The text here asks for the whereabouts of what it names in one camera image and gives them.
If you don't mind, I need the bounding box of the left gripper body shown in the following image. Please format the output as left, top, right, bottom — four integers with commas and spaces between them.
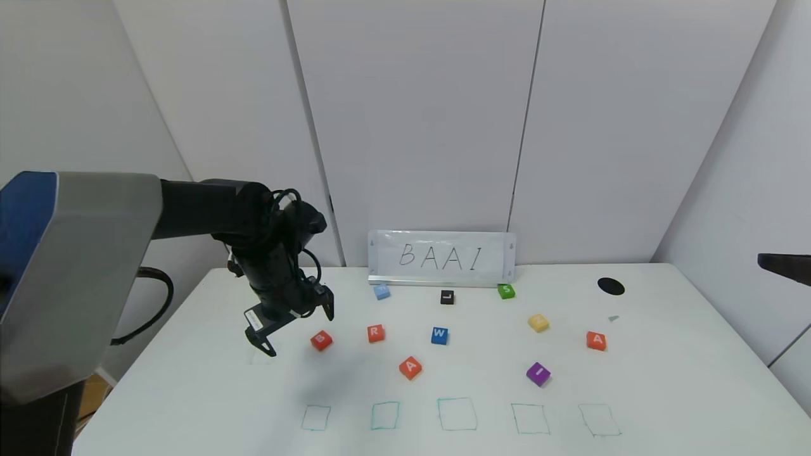
243, 281, 335, 339

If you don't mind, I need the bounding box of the white BAAI sign board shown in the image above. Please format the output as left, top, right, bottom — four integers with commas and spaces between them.
367, 231, 517, 288

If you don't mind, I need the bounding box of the thick black left arm hose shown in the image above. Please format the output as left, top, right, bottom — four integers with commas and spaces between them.
111, 267, 175, 346

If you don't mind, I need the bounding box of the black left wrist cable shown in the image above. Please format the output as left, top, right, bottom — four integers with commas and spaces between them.
269, 188, 324, 292

